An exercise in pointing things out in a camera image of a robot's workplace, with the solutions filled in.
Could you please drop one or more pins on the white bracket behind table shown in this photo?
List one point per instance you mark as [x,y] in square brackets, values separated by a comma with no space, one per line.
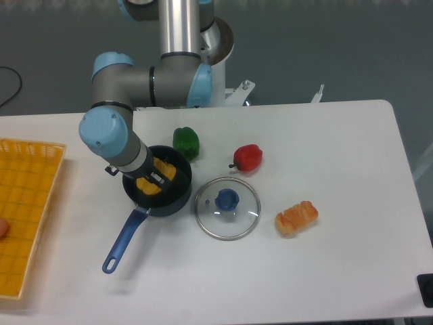
[318,95]

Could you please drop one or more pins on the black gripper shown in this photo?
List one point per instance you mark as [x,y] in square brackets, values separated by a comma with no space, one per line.
[144,169]

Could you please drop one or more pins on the glass lid with blue knob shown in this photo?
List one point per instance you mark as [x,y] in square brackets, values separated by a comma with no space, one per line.
[227,208]

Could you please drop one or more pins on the dark blue pot with handle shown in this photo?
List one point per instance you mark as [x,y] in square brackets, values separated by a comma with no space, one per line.
[163,204]

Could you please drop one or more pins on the pink object in basket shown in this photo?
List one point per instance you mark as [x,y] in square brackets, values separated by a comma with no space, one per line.
[4,227]

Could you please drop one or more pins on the yellow bell pepper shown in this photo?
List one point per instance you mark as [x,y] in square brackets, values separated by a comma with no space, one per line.
[162,173]

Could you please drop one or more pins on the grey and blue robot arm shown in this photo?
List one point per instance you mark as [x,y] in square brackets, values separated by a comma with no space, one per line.
[107,128]

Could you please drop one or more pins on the yellow wicker basket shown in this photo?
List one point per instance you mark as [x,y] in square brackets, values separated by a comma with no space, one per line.
[29,171]

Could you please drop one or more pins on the black device at table corner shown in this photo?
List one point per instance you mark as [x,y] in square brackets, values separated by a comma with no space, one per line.
[425,287]

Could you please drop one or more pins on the red bell pepper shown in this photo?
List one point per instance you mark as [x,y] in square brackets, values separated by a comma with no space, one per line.
[247,158]

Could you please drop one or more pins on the green bell pepper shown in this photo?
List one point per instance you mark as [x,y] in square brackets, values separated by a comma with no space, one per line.
[186,141]

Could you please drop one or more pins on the orange shrimp sushi piece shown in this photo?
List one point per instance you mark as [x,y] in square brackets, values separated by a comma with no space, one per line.
[296,218]

